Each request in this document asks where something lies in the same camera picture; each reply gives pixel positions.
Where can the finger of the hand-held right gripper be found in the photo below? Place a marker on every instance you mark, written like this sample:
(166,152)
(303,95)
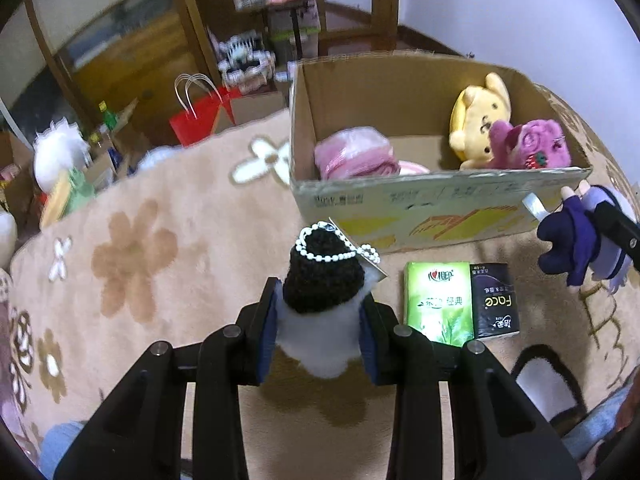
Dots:
(620,230)

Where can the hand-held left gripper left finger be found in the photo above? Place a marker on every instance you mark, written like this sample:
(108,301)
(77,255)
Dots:
(267,330)

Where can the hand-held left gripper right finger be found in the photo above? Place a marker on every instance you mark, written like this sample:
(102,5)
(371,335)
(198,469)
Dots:
(370,355)

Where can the white plush with black hat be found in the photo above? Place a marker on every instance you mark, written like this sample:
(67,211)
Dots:
(320,345)

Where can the purple doll plush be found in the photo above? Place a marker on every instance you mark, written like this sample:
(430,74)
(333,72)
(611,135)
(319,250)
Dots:
(570,240)

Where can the pink bear plush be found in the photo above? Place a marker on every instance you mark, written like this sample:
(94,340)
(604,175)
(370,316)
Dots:
(520,145)

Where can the yellow dog plush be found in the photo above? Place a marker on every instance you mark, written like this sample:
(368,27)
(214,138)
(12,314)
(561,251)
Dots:
(475,115)

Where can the pink swiss roll plush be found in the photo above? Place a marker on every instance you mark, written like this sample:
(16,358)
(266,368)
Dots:
(350,155)

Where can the green tissue pack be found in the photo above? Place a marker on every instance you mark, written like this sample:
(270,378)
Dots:
(437,305)

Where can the beige floral blanket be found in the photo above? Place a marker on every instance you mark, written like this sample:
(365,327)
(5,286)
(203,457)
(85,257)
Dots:
(175,270)

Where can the black tissue pack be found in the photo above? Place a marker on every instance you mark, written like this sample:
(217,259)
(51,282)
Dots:
(492,305)

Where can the black rimmed white plush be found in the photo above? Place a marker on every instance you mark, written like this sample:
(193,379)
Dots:
(545,385)

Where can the person's right leg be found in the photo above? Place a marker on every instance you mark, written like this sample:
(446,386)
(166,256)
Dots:
(600,425)

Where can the person's leg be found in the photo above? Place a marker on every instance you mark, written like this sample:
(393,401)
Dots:
(60,442)
(600,425)

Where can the white fluffy item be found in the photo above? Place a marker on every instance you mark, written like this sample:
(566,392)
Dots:
(155,157)

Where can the red gift bag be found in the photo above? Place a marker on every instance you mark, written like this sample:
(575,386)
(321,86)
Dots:
(197,120)

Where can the cardboard box with bottles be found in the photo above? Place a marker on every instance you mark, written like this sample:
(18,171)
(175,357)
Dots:
(102,170)

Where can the green yellow plush toy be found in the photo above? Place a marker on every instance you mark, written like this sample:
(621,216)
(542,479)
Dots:
(75,195)

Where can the person's left leg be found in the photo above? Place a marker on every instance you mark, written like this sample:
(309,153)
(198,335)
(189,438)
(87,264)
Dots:
(60,442)

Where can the lace trimmed basket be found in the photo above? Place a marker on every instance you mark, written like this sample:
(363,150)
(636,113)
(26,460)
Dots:
(247,75)

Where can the green bottle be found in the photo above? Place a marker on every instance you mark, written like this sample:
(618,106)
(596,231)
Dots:
(109,119)

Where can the white haired plush doll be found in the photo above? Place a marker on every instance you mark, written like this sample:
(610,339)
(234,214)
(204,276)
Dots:
(57,155)

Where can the white cloud plush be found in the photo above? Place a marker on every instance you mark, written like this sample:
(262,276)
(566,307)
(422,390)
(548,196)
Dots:
(6,232)

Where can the zebra striped plush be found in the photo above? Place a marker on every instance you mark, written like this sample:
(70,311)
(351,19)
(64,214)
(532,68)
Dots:
(245,47)

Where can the open cardboard box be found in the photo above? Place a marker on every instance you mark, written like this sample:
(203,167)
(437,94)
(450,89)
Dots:
(20,190)

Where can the wooden wardrobe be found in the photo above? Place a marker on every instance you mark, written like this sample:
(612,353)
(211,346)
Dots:
(130,70)

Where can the clear storage box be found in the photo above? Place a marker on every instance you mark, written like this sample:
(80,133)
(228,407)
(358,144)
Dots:
(310,30)

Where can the wooden corner shelf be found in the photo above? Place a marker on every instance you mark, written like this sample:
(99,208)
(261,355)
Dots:
(200,10)

